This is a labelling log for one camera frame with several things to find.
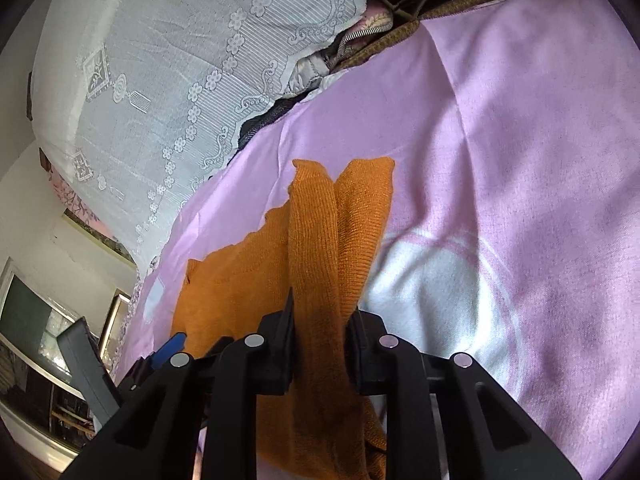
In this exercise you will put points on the white lace cover cloth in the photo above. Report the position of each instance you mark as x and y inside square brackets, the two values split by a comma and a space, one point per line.
[138, 102]

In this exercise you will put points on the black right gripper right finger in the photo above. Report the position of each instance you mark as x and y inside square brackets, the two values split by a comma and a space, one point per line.
[446, 418]

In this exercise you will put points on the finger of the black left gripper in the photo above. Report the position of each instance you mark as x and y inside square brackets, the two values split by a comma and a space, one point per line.
[175, 344]

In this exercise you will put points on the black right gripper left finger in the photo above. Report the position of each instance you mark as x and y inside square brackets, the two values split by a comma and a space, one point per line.
[196, 413]

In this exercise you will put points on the orange knitted cat cardigan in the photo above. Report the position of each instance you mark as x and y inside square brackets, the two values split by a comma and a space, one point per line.
[312, 254]

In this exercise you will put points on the pink floral pillow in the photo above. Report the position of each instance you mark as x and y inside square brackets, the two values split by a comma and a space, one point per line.
[79, 212]

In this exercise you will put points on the pink bed sheet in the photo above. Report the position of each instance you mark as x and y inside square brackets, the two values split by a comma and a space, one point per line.
[514, 228]

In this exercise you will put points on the framed picture by bed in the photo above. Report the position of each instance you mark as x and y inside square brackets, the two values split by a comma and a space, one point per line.
[114, 322]

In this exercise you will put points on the window with white frame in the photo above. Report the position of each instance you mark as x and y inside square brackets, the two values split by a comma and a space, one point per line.
[39, 402]

